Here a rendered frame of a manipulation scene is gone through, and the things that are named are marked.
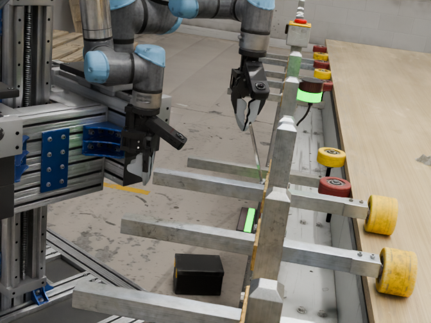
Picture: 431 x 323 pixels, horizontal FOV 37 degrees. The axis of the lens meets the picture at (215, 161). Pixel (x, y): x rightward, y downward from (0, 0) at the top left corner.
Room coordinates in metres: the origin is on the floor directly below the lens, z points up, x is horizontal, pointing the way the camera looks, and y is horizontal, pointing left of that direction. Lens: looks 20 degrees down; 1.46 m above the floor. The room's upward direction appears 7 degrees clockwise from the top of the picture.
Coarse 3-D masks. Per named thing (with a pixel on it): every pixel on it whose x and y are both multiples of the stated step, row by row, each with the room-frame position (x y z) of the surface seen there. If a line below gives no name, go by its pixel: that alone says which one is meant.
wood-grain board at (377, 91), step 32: (352, 64) 3.31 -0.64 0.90; (384, 64) 3.44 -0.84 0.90; (416, 64) 3.57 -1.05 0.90; (352, 96) 2.55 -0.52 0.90; (384, 96) 2.62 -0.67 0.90; (416, 96) 2.71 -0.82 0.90; (352, 128) 2.06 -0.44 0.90; (384, 128) 2.11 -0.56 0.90; (416, 128) 2.16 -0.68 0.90; (352, 160) 1.71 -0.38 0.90; (384, 160) 1.75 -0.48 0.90; (352, 192) 1.46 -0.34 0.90; (384, 192) 1.49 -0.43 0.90; (416, 192) 1.52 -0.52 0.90; (416, 224) 1.31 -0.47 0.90; (416, 288) 1.02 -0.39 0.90; (384, 320) 0.90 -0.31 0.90; (416, 320) 0.91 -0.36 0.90
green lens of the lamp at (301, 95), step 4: (300, 92) 1.54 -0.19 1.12; (304, 92) 1.53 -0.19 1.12; (300, 96) 1.53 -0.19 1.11; (304, 96) 1.53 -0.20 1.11; (308, 96) 1.52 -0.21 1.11; (312, 96) 1.52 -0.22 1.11; (316, 96) 1.53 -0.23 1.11; (320, 96) 1.54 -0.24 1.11; (304, 100) 1.53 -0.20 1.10; (308, 100) 1.52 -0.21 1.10; (312, 100) 1.52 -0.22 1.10; (316, 100) 1.53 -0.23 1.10; (320, 100) 1.54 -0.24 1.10
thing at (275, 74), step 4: (268, 72) 3.26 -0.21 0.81; (272, 72) 3.25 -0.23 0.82; (276, 72) 3.25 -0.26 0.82; (280, 72) 3.26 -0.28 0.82; (284, 72) 3.27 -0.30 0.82; (268, 76) 3.26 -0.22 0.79; (272, 76) 3.25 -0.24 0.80; (276, 76) 3.25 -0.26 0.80; (280, 76) 3.25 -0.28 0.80; (284, 76) 3.25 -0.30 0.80; (300, 76) 3.24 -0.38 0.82; (304, 76) 3.24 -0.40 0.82; (308, 76) 3.25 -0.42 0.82
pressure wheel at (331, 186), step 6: (324, 180) 1.51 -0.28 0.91; (330, 180) 1.52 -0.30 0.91; (336, 180) 1.50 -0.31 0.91; (342, 180) 1.52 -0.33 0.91; (324, 186) 1.48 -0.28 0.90; (330, 186) 1.47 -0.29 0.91; (336, 186) 1.47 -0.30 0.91; (342, 186) 1.48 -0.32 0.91; (348, 186) 1.48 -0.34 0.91; (318, 192) 1.50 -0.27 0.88; (324, 192) 1.48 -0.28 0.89; (330, 192) 1.47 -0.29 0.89; (336, 192) 1.46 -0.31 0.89; (342, 192) 1.47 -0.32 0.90; (348, 192) 1.48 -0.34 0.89; (330, 216) 1.50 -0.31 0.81
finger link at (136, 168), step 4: (136, 156) 1.53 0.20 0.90; (140, 156) 1.53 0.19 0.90; (136, 160) 1.53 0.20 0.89; (140, 160) 1.53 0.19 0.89; (128, 164) 1.54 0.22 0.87; (132, 164) 1.53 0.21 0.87; (136, 164) 1.53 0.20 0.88; (140, 164) 1.53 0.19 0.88; (128, 168) 1.53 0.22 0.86; (132, 168) 1.53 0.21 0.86; (136, 168) 1.53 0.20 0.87; (140, 168) 1.53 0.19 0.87; (148, 168) 1.52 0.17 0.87; (132, 172) 1.53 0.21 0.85; (136, 172) 1.53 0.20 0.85; (140, 172) 1.53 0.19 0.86; (144, 172) 1.52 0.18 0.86; (148, 172) 1.53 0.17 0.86; (140, 176) 1.53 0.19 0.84; (144, 176) 1.53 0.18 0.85; (148, 176) 1.53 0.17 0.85; (144, 180) 1.53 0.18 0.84; (148, 180) 1.54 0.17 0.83; (144, 184) 1.54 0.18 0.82
